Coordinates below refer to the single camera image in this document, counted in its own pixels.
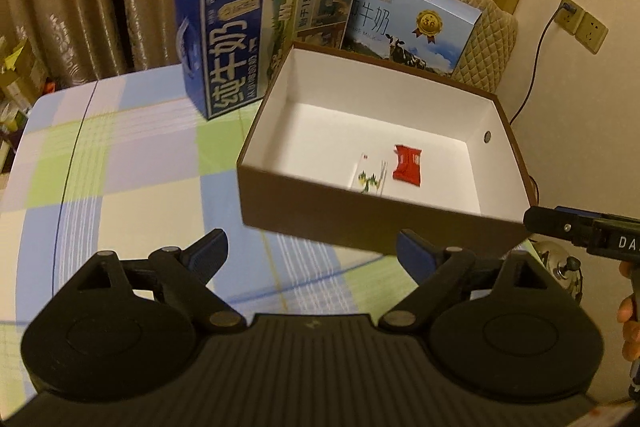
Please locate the white green sachet packet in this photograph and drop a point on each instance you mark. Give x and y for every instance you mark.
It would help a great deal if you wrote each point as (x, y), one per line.
(370, 175)

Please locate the cluttered cardboard pile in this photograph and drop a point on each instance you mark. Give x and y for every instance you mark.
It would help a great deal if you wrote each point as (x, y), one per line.
(23, 79)

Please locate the person's hand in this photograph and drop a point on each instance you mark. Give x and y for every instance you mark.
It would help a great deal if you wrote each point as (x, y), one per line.
(627, 315)

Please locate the brown cardboard shoe box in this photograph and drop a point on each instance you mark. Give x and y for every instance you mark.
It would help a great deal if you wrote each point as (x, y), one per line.
(350, 150)

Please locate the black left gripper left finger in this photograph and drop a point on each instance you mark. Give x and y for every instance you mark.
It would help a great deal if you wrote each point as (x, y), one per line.
(184, 275)

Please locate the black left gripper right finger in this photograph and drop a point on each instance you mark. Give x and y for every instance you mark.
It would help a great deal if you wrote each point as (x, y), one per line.
(438, 271)

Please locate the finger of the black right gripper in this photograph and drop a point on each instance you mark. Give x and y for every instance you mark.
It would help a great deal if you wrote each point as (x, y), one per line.
(571, 225)

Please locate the light blue milk carton box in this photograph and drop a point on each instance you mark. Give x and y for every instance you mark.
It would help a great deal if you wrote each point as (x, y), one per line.
(425, 34)

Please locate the dark blue milk carton box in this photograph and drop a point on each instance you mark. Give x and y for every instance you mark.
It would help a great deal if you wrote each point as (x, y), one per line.
(230, 50)

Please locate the beige wall socket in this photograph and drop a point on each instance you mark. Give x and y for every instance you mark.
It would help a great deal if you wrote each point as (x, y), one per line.
(582, 25)

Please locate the red snack packet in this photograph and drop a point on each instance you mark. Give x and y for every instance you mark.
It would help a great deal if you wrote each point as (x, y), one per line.
(408, 167)

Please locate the beige quilted cushion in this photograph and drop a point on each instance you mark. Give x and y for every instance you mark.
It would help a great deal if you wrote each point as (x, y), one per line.
(488, 51)

